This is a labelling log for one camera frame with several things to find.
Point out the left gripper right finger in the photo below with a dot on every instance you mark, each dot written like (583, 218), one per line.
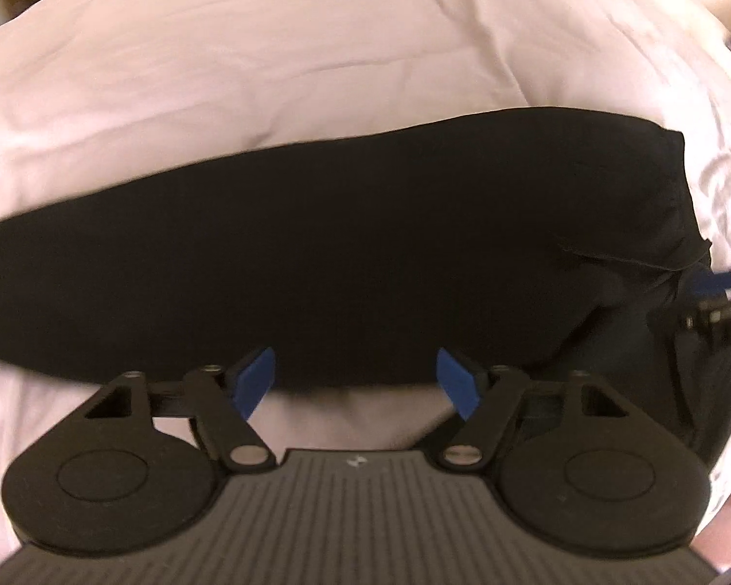
(485, 399)

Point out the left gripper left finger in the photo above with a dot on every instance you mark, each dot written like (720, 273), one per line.
(222, 400)

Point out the black garment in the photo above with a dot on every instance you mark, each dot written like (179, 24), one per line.
(546, 239)

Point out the white bed duvet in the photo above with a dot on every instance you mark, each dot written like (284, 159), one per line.
(95, 92)

